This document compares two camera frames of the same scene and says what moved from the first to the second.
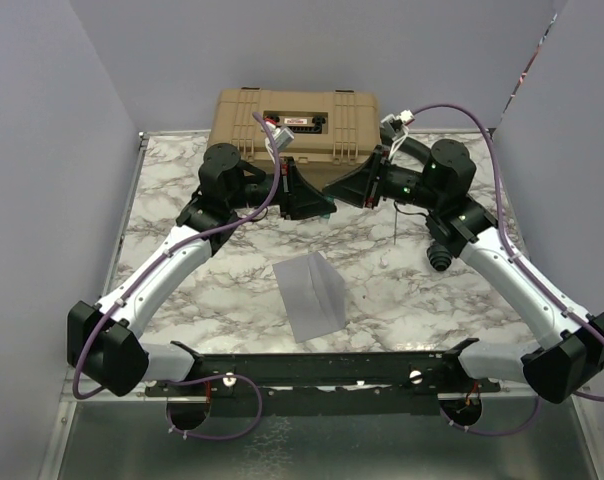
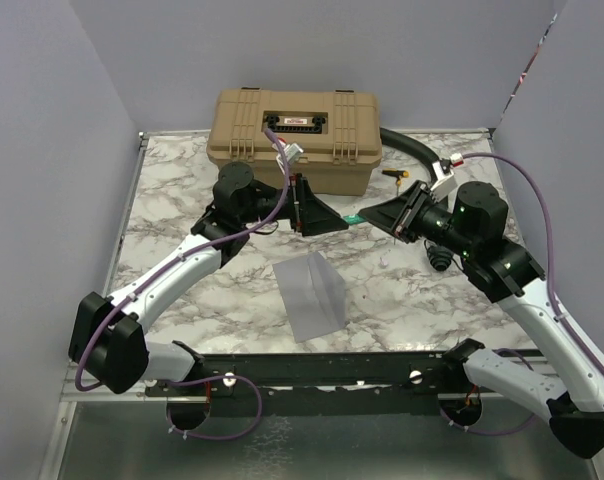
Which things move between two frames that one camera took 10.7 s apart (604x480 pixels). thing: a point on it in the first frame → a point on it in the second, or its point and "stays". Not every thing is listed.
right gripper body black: x=397 y=182 → x=432 y=221
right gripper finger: x=352 y=190 → x=392 y=217
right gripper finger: x=356 y=186 → x=398 y=214
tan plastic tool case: x=335 y=130 stays
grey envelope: x=315 y=294 stays
